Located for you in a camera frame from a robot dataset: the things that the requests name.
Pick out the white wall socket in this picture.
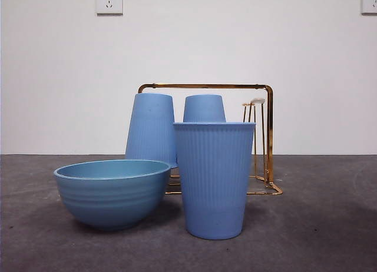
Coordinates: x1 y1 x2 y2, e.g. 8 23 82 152
96 0 124 15
361 0 377 15

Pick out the blue ribbed cup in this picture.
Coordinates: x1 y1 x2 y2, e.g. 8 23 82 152
183 94 227 123
125 92 178 169
172 121 256 240

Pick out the gold wire cup rack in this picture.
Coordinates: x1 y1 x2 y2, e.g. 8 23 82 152
137 82 283 195

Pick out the blue ridged bowl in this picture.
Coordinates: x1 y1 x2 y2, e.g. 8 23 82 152
53 159 171 232

